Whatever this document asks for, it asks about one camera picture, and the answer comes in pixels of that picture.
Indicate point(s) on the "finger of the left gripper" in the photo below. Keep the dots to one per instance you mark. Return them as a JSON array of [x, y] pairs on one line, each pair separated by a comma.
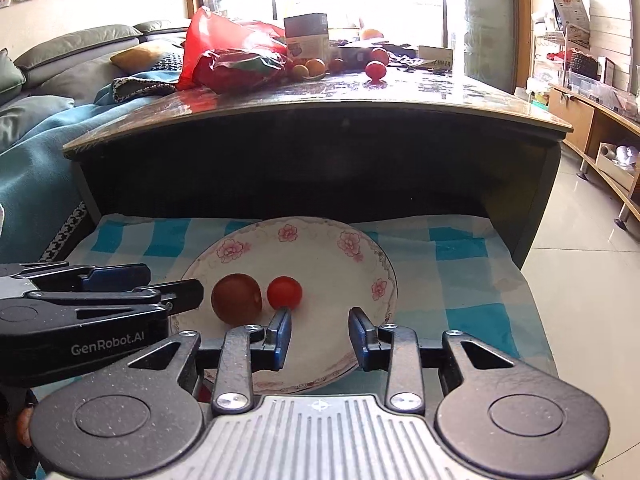
[[175, 297], [64, 277]]

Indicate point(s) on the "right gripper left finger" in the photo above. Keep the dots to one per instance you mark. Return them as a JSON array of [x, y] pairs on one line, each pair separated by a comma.
[[245, 349]]

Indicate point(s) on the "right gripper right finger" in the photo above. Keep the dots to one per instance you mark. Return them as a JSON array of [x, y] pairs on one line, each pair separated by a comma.
[[396, 350]]

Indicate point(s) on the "dark red plum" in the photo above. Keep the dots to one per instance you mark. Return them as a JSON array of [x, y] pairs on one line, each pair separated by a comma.
[[237, 299]]

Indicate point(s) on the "small red tomato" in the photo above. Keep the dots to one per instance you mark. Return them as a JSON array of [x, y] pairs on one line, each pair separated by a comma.
[[284, 292]]

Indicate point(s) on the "teal blanket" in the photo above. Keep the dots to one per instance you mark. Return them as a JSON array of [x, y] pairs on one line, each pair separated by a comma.
[[42, 213]]

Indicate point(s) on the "white floral ceramic plate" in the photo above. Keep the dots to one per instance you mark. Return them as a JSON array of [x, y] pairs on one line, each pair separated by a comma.
[[337, 266]]

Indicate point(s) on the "blue checkered cloth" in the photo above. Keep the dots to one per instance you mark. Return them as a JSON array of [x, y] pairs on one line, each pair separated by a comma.
[[454, 272]]

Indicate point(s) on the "grey green sofa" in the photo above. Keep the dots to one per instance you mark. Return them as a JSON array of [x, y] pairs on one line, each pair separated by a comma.
[[69, 70]]

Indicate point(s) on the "dark coffee table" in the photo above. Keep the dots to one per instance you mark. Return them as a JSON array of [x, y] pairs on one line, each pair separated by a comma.
[[342, 147]]

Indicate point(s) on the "red snack package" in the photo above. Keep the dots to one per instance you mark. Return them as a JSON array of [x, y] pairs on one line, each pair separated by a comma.
[[235, 71]]

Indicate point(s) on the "yellow cushion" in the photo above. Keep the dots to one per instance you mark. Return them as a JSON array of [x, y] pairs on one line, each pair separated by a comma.
[[142, 57]]

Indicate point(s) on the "red plastic bag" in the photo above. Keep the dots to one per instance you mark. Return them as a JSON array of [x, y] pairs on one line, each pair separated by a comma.
[[211, 31]]

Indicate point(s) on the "orange fruit on table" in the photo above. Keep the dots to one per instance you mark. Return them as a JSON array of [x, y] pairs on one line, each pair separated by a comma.
[[315, 67]]

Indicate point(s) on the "red tomato on table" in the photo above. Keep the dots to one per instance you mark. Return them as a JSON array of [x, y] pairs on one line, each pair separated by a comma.
[[375, 70]]

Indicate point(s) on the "grey box on table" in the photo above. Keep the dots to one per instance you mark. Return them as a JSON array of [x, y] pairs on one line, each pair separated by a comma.
[[307, 37]]

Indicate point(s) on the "red fruit behind tomato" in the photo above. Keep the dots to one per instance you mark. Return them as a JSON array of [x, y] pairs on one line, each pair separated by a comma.
[[379, 54]]

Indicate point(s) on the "wooden tv cabinet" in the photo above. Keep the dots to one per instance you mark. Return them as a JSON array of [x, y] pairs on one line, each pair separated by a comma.
[[598, 133]]

